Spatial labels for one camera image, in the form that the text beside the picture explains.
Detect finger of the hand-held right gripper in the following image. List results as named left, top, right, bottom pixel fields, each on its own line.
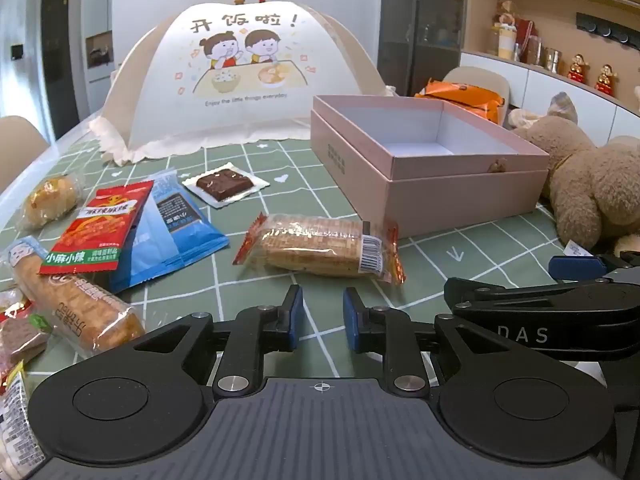
left=444, top=277, right=576, bottom=318
left=548, top=254, right=632, bottom=283

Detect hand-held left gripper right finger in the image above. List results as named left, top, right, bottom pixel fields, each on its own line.
left=343, top=287, right=497, bottom=397

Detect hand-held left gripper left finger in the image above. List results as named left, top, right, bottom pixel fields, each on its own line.
left=134, top=284, right=305, bottom=397

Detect sliced bread packet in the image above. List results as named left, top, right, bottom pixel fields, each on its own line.
left=232, top=212, right=407, bottom=286

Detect pink cardboard box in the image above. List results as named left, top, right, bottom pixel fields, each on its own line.
left=310, top=94, right=551, bottom=240

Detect red spicy snack packet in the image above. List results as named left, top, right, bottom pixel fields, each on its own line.
left=39, top=181, right=155, bottom=276

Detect brown teddy bear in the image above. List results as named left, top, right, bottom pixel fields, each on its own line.
left=510, top=92, right=640, bottom=257

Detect green checked tablecloth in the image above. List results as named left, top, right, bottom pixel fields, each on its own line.
left=0, top=115, right=640, bottom=376

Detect blue snack packet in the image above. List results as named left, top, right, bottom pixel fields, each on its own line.
left=107, top=169, right=231, bottom=295

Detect brownie in clear wrapper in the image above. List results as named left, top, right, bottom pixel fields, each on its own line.
left=181, top=162, right=271, bottom=209

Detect white low cabinet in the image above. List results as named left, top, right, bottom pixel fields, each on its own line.
left=460, top=50, right=640, bottom=146

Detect red gold figurine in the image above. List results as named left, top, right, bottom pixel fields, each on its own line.
left=567, top=54, right=590, bottom=85
left=595, top=64, right=618, bottom=95

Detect orange snack bag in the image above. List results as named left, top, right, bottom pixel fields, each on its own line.
left=415, top=78, right=506, bottom=125

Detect white cartoon food cover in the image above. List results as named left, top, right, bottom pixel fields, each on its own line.
left=90, top=0, right=398, bottom=167

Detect beige chair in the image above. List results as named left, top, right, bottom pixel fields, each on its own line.
left=0, top=116, right=51, bottom=196
left=442, top=66, right=511, bottom=111

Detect long bread packet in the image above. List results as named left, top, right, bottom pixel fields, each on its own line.
left=2, top=236, right=146, bottom=358

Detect black hook rack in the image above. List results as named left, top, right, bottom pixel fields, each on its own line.
left=576, top=12, right=640, bottom=51

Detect doll figurine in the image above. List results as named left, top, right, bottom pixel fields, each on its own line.
left=492, top=0, right=538, bottom=61

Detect round bun packet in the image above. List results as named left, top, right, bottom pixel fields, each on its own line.
left=17, top=174, right=83, bottom=233

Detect dark glass cabinet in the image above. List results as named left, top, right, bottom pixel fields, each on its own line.
left=377, top=0, right=473, bottom=96

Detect snack packets at left edge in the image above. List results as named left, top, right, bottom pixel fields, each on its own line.
left=0, top=360, right=48, bottom=471

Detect dark door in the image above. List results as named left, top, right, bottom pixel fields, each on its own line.
left=40, top=0, right=71, bottom=141

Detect white tall cabinet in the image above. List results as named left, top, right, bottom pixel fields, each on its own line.
left=80, top=0, right=116, bottom=86

